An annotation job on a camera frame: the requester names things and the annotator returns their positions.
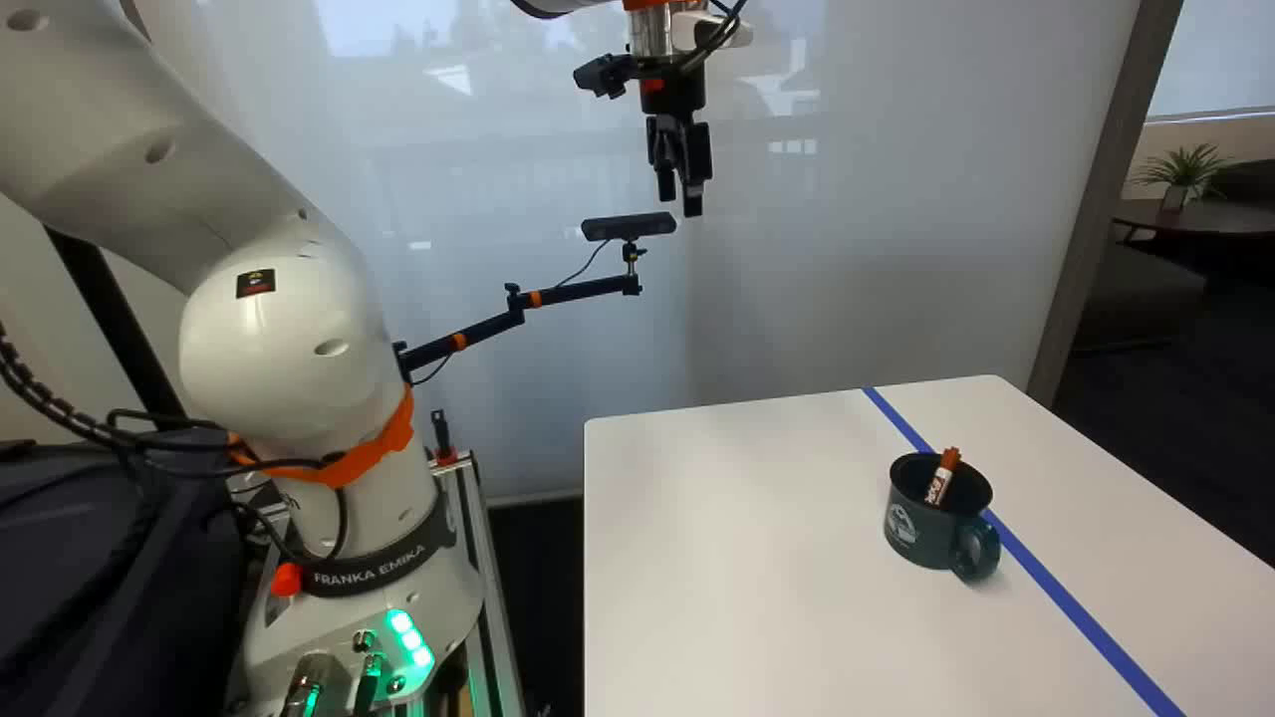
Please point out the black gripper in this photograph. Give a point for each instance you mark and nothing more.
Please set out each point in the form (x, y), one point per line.
(674, 92)

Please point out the white orange marker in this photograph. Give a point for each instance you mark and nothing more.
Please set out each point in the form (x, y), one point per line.
(942, 475)

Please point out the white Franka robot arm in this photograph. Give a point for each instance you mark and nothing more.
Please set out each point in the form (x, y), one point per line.
(263, 331)

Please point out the dark teal mug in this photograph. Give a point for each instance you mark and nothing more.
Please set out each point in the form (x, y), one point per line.
(937, 533)

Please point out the grey slanted pillar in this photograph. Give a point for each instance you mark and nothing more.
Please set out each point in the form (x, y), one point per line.
(1101, 203)

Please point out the potted green plant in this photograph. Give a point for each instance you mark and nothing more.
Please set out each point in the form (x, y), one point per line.
(1181, 173)

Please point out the long blue tape line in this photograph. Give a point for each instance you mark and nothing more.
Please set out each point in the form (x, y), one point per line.
(1022, 561)

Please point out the dark lounge furniture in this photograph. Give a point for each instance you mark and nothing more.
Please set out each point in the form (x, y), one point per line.
(1218, 225)

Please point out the black slanted pole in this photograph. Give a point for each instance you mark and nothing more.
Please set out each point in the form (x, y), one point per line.
(121, 331)

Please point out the black cart cover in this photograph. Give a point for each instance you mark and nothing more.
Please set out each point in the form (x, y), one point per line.
(92, 582)

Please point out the black stereo camera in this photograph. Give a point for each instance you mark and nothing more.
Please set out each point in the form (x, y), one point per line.
(626, 225)

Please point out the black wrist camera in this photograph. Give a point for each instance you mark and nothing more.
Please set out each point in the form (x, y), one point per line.
(605, 75)

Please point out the black orange camera mount arm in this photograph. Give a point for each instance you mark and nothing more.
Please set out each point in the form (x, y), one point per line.
(520, 308)

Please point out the aluminium frame rail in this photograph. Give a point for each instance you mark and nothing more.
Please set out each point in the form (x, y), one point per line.
(476, 582)

